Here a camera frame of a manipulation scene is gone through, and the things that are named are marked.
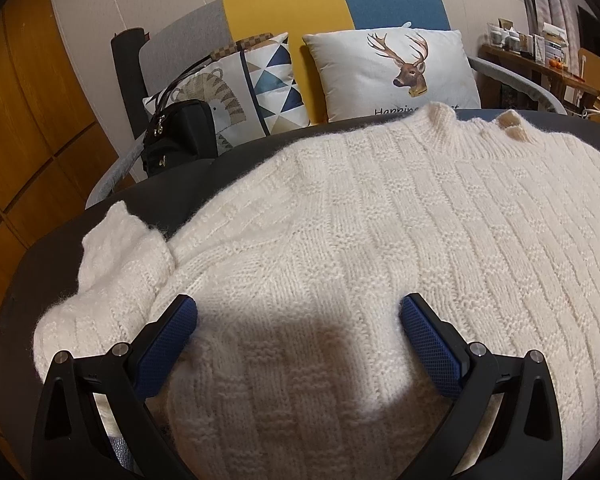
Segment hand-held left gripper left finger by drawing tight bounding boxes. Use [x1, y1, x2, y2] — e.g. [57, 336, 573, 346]
[31, 294, 199, 480]

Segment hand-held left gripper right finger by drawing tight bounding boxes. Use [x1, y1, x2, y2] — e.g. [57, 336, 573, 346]
[399, 294, 563, 480]

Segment white knitted blanket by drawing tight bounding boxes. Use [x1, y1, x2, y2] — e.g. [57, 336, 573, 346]
[32, 101, 600, 480]

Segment black handbag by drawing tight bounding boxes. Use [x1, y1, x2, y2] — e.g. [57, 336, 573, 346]
[140, 32, 288, 178]

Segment black rolled mat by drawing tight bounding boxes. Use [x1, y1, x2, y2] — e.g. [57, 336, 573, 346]
[111, 29, 151, 126]

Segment triangle print pillow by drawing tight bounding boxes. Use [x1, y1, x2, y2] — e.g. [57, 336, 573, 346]
[144, 32, 311, 157]

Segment deer print pillow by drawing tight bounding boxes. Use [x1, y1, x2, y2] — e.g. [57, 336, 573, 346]
[302, 22, 482, 123]

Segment wooden side table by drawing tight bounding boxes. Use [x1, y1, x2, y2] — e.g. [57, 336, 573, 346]
[480, 42, 600, 113]

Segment stack of books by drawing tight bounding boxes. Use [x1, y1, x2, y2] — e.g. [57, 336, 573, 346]
[535, 22, 573, 63]

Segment grey yellow blue sofa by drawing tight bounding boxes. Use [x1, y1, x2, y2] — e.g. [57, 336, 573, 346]
[85, 0, 568, 211]

